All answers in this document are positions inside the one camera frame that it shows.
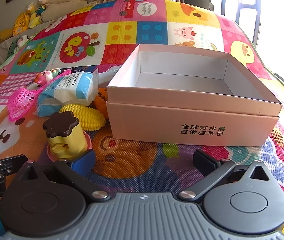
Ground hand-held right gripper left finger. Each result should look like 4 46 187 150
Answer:
14 149 109 202

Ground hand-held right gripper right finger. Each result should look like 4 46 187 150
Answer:
178 149 277 202

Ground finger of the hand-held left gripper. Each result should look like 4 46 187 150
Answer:
0 154 29 178

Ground yellow toy with brown lid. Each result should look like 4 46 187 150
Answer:
42 110 92 162

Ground pale pink cardboard box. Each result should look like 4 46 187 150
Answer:
106 44 283 147

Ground yellow toy corn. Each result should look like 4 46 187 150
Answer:
59 104 106 131

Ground pink toy strainer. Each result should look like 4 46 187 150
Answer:
7 70 72 122

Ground orange toy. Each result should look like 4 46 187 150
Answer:
93 87 110 119

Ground blue and white tissue packet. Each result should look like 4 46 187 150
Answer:
35 69 99 117

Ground colourful printed play mat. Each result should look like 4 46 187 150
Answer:
0 0 284 240

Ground pink pig figurine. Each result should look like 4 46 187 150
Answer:
33 69 55 84

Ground green and white plush toy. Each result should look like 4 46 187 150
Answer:
7 35 30 58

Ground yellow striped plush toy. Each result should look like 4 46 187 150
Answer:
13 12 30 36

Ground yellow duck plush toy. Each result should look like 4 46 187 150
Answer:
26 2 43 28

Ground big-headed boy doll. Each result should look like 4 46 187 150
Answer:
36 0 51 16

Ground beige pillow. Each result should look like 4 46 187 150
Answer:
40 0 92 23

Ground dark window frame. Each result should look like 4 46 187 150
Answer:
221 0 262 48

